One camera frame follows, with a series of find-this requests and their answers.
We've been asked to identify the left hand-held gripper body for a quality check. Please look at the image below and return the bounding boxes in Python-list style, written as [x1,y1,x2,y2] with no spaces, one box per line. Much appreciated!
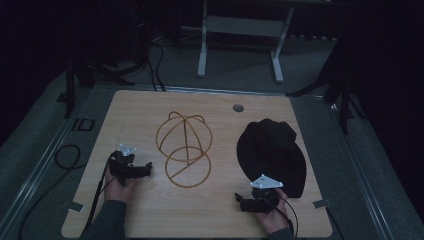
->
[109,143,138,187]

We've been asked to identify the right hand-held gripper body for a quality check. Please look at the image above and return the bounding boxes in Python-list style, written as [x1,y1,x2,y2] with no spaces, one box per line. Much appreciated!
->
[250,173,284,214]

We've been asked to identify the black hat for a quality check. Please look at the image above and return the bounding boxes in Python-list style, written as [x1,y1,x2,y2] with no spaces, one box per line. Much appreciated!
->
[236,118,307,199]

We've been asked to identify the gold wire hat stand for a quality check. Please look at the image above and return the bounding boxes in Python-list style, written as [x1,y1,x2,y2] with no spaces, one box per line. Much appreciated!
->
[155,111,214,189]

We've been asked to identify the person's right hand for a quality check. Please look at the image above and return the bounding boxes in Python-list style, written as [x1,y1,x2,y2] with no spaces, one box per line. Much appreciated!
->
[256,188,291,236]

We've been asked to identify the person's left hand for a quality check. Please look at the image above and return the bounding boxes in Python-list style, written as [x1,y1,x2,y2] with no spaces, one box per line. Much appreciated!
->
[103,167,138,204]

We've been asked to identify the grey tape piece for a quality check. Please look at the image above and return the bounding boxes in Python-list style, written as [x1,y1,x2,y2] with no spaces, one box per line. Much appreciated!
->
[312,199,333,210]
[67,201,85,213]

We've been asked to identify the black tripod stand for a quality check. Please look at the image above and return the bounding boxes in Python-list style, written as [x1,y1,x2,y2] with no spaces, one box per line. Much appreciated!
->
[285,43,368,135]
[63,56,136,119]

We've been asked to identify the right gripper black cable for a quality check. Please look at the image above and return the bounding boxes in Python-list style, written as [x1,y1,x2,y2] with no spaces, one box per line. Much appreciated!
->
[264,196,300,240]

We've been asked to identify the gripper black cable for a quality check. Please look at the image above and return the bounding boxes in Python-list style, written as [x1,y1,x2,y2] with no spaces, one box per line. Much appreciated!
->
[78,155,116,240]
[264,196,300,240]

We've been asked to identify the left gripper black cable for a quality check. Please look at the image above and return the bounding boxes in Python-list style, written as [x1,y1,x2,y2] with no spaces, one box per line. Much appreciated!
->
[78,155,116,240]

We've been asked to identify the black looped floor cable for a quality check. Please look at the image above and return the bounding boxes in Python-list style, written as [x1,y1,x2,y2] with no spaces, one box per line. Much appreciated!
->
[17,143,83,240]

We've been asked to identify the black hanging cables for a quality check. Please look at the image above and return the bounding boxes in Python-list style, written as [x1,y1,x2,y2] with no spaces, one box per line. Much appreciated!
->
[145,41,167,93]

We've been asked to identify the white metal desk frame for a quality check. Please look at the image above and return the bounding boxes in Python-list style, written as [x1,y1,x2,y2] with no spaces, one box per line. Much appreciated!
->
[196,0,296,84]

